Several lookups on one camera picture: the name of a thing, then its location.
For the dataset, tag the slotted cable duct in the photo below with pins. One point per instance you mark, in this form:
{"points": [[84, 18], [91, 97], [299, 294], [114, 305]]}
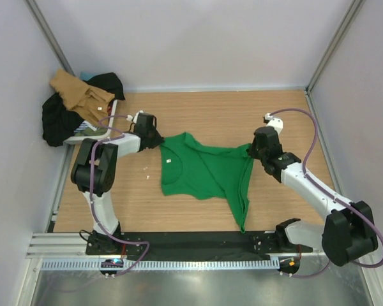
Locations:
{"points": [[178, 264]]}

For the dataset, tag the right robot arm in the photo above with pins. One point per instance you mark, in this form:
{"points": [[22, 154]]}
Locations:
{"points": [[347, 233]]}

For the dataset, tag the striped garment in bin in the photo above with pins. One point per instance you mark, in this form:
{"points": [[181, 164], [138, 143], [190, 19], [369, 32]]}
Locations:
{"points": [[84, 125]]}

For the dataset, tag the white laundry bin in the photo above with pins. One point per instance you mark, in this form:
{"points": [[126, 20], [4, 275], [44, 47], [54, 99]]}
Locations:
{"points": [[112, 110]]}

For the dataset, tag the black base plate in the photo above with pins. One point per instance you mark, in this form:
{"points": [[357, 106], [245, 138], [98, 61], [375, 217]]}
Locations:
{"points": [[208, 246]]}

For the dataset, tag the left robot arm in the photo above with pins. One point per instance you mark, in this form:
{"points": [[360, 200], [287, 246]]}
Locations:
{"points": [[94, 169]]}

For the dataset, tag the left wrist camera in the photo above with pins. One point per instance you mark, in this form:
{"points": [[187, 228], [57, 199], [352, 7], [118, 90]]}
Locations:
{"points": [[134, 118]]}

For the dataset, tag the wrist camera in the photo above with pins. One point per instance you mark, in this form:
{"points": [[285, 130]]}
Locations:
{"points": [[134, 118], [274, 122]]}

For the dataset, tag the black tank top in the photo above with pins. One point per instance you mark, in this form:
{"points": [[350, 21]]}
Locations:
{"points": [[108, 82]]}

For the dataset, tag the green tank top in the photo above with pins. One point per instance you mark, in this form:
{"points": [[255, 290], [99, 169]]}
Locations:
{"points": [[205, 172]]}

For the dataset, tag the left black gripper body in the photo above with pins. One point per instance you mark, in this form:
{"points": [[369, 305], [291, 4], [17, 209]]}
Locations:
{"points": [[152, 134]]}

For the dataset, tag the camouflage garment in bin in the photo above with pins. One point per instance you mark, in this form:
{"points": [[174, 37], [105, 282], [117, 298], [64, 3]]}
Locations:
{"points": [[88, 132]]}

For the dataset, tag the black garment over bin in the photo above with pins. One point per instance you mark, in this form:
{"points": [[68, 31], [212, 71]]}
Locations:
{"points": [[58, 123]]}

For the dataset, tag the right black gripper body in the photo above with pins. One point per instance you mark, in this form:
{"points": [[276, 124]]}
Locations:
{"points": [[261, 155]]}

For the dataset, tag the tan tank top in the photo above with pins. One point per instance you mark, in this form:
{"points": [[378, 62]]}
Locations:
{"points": [[90, 102]]}

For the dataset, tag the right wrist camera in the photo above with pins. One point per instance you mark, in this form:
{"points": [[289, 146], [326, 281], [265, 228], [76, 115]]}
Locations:
{"points": [[274, 122]]}

